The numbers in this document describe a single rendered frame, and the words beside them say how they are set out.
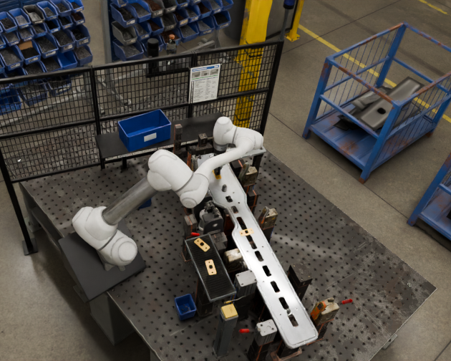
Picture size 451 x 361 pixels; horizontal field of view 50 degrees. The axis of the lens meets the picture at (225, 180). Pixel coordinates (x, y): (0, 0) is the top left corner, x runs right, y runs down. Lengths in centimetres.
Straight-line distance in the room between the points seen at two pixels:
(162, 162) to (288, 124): 298
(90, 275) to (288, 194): 147
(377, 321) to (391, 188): 200
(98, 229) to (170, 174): 55
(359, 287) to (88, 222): 167
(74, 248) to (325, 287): 151
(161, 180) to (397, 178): 309
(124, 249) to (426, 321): 243
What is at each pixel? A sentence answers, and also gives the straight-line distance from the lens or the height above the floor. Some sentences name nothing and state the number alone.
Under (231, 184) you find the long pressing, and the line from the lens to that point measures 306.
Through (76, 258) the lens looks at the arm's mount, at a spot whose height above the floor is 88.
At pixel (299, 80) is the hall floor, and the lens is 578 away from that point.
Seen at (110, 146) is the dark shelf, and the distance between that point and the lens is 322.
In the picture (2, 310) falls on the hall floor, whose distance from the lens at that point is 384.
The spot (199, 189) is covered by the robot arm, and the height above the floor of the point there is 150.
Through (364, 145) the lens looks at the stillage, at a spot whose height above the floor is 16.
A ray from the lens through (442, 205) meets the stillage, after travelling 470.
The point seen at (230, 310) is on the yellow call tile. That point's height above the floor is 116.
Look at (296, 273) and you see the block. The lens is 271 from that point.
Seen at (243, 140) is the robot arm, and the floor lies 142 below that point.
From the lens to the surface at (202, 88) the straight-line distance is 331.
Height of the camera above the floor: 327
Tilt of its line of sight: 47 degrees down
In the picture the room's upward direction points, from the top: 9 degrees clockwise
